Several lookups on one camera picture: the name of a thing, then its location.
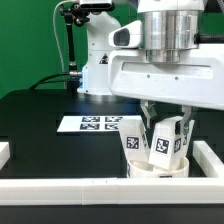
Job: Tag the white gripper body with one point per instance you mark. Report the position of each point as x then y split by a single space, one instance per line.
196 80

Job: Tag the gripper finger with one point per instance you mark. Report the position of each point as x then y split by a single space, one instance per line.
148 110
187 112

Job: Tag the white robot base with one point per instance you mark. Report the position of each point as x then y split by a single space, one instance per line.
94 84

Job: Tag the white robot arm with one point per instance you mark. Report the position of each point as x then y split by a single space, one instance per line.
162 57

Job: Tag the white sheet with tags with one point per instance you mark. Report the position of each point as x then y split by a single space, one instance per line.
75 124

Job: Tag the white front wall barrier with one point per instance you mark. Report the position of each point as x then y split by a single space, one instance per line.
111 191

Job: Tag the camera on mount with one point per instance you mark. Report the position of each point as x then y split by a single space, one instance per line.
97 5

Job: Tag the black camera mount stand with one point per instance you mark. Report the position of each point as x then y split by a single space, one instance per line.
74 15

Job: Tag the white left wall barrier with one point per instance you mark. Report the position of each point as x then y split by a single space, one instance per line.
4 153

